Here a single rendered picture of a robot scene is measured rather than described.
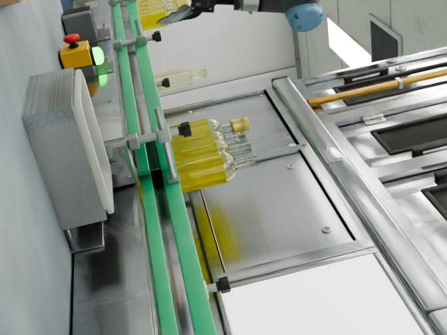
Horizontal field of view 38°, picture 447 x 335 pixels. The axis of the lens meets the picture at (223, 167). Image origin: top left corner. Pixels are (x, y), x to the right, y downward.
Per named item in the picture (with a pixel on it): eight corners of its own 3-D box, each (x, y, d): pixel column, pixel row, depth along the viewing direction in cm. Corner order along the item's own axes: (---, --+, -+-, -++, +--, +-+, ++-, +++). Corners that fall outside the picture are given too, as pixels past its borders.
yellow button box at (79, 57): (65, 81, 160) (95, 74, 160) (56, 52, 156) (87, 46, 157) (66, 71, 166) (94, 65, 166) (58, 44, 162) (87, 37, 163)
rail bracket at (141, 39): (114, 52, 178) (162, 42, 179) (108, 27, 174) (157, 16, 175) (114, 48, 181) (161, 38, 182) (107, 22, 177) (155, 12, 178)
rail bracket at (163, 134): (141, 192, 131) (201, 177, 132) (121, 118, 123) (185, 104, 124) (140, 184, 134) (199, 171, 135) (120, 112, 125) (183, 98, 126)
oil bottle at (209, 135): (140, 178, 151) (229, 157, 152) (135, 157, 148) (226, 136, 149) (139, 167, 155) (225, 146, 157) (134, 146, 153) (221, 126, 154)
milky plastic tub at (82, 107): (64, 231, 111) (115, 219, 111) (23, 115, 99) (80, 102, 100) (67, 181, 126) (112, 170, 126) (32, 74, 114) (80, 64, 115)
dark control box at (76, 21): (68, 46, 183) (98, 39, 184) (60, 18, 179) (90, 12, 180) (68, 36, 190) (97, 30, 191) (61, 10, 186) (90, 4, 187)
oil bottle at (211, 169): (144, 203, 141) (239, 181, 142) (138, 182, 138) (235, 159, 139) (142, 190, 145) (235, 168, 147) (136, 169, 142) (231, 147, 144)
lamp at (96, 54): (94, 68, 161) (106, 66, 161) (89, 51, 158) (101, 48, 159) (94, 62, 165) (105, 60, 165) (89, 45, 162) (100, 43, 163)
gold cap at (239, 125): (230, 128, 161) (247, 124, 161) (233, 137, 158) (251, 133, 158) (228, 117, 158) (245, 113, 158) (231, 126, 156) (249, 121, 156)
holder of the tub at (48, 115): (70, 255, 113) (114, 244, 114) (20, 116, 100) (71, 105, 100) (72, 203, 128) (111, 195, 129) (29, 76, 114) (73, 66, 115)
